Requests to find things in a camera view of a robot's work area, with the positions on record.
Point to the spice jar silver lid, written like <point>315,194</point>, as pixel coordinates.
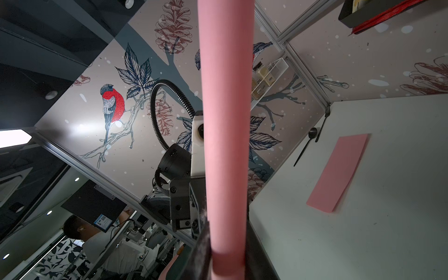
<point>260,87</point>

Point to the black fork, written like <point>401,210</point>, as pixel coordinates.
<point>326,115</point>

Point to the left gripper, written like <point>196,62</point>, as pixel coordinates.
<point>188,204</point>

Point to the black ladle spoon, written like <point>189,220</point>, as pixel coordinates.
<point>312,134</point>

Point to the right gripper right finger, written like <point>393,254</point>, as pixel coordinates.
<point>258,264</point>

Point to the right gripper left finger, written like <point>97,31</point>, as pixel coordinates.
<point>199,264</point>

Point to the clear acrylic wall shelf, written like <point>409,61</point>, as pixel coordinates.
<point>276,68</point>

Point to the spice jar dark lid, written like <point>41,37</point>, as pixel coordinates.
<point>261,70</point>

